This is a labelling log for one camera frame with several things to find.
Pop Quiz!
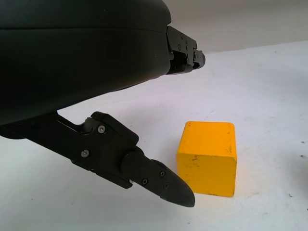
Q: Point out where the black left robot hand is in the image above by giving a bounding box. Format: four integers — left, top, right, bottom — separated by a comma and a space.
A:
0, 0, 205, 208

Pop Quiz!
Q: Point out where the yellow cube block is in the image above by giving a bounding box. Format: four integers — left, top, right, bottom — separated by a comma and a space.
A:
176, 121, 238, 198

